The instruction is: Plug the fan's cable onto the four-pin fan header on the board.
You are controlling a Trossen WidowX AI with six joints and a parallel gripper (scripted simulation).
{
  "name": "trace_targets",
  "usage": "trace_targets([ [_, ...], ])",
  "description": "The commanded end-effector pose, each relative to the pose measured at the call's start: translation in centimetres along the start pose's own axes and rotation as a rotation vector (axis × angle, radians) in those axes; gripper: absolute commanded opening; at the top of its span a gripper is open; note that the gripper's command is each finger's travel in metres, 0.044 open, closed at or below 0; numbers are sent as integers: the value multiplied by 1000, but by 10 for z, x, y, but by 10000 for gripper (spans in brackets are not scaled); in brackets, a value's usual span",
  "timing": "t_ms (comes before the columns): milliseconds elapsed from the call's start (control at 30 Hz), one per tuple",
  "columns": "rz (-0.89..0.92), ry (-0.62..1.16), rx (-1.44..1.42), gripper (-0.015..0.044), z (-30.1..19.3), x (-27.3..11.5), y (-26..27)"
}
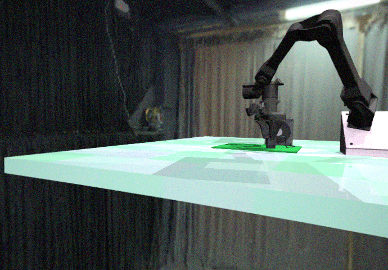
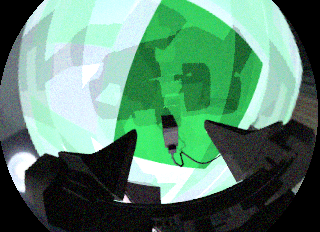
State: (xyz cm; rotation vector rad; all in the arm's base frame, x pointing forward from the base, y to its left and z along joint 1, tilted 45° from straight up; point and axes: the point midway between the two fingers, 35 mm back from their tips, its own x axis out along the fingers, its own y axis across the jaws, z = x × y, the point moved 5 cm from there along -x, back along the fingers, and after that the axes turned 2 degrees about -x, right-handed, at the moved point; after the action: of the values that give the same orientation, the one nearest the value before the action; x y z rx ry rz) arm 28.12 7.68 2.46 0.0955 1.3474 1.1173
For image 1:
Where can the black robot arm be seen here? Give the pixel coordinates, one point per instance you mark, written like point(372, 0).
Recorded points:
point(326, 28)

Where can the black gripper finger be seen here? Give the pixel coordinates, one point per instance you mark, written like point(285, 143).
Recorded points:
point(264, 128)
point(274, 127)

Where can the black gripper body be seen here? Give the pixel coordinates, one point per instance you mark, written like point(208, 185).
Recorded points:
point(270, 111)

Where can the black cooling fan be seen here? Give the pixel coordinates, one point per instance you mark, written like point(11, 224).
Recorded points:
point(287, 131)

